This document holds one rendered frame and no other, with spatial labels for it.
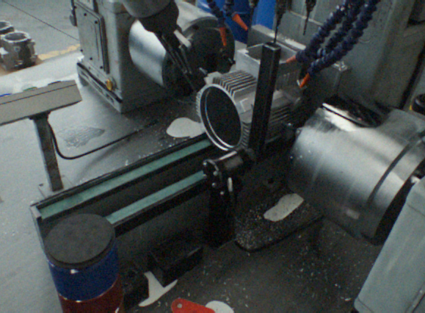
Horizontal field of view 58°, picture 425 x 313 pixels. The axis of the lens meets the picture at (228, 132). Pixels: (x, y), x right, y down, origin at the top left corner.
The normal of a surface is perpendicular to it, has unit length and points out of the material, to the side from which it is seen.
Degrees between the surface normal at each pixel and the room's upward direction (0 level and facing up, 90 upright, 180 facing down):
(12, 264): 0
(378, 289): 89
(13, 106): 54
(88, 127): 0
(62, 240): 0
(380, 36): 90
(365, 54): 90
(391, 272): 89
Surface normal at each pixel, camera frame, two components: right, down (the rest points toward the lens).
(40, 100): 0.58, -0.07
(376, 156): -0.45, -0.37
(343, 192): -0.73, 0.19
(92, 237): 0.09, -0.81
